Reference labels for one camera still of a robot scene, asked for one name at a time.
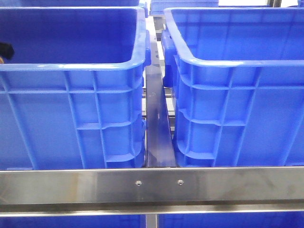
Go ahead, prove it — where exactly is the blue crate rear right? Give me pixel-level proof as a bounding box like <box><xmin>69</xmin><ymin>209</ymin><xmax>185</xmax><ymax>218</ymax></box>
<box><xmin>150</xmin><ymin>0</ymin><xmax>219</xmax><ymax>15</ymax></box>

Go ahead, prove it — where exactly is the blue crate lower right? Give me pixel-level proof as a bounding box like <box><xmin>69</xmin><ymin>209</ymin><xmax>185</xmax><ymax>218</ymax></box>
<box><xmin>159</xmin><ymin>212</ymin><xmax>304</xmax><ymax>228</ymax></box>

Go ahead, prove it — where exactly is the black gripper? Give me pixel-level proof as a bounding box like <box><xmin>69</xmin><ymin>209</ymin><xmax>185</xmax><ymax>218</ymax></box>
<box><xmin>0</xmin><ymin>42</ymin><xmax>15</xmax><ymax>60</ymax></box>

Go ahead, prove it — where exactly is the large blue crate right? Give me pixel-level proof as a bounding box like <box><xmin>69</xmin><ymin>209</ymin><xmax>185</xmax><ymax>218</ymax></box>
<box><xmin>163</xmin><ymin>7</ymin><xmax>304</xmax><ymax>167</ymax></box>

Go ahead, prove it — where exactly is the blue crate lower left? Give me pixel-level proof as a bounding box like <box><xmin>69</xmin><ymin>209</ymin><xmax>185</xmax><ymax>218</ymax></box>
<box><xmin>0</xmin><ymin>215</ymin><xmax>146</xmax><ymax>228</ymax></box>

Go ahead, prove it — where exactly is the blue crate rear left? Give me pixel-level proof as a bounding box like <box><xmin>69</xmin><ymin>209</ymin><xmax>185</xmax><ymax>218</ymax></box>
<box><xmin>10</xmin><ymin>0</ymin><xmax>148</xmax><ymax>18</ymax></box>

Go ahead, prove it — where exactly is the large blue crate left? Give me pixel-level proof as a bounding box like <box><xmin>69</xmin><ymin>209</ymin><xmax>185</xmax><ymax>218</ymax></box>
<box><xmin>0</xmin><ymin>7</ymin><xmax>151</xmax><ymax>170</ymax></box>

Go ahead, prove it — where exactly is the stainless steel front rail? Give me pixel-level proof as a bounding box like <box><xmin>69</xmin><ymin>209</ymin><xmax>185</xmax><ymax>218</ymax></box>
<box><xmin>0</xmin><ymin>166</ymin><xmax>304</xmax><ymax>217</ymax></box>

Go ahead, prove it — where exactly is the large blue crate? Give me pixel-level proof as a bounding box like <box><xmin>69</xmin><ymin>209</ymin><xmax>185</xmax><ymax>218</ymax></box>
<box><xmin>163</xmin><ymin>7</ymin><xmax>304</xmax><ymax>167</ymax></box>
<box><xmin>0</xmin><ymin>7</ymin><xmax>151</xmax><ymax>170</ymax></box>

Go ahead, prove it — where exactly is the steel centre divider bar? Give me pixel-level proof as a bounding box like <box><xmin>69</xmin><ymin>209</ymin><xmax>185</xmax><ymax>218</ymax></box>
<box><xmin>146</xmin><ymin>39</ymin><xmax>176</xmax><ymax>168</ymax></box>

